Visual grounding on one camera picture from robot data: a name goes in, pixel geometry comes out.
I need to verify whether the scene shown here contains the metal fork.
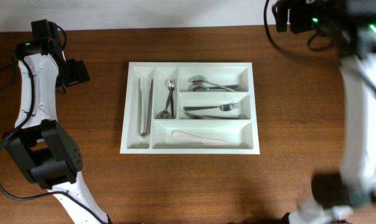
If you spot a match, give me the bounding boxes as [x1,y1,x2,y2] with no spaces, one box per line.
[184,111,239,119]
[183,103,240,111]

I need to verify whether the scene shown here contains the small teaspoon bowl down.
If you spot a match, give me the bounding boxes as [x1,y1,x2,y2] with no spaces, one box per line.
[156,90,172,119]

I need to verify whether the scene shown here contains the pink plastic knife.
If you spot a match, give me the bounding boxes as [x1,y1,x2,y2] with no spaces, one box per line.
[172,131,225,146]

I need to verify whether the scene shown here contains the small teaspoon bowl up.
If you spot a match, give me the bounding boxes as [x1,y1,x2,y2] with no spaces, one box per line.
[167,80,176,118]

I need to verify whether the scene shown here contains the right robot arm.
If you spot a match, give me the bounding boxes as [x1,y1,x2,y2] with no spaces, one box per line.
[271,1,376,223]

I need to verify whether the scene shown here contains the large metal spoon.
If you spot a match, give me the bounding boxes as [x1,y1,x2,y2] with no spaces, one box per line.
[189,75,236,91]
[188,83,241,91]

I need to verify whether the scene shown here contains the long metal tongs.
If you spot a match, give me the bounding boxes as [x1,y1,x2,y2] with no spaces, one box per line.
[138,78,153,138]

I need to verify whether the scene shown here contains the white plastic cutlery tray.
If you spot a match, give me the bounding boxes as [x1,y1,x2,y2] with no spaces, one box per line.
[120,62,260,154]

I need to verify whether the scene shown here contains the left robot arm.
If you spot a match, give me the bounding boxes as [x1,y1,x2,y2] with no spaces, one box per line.
[2,19,111,223]

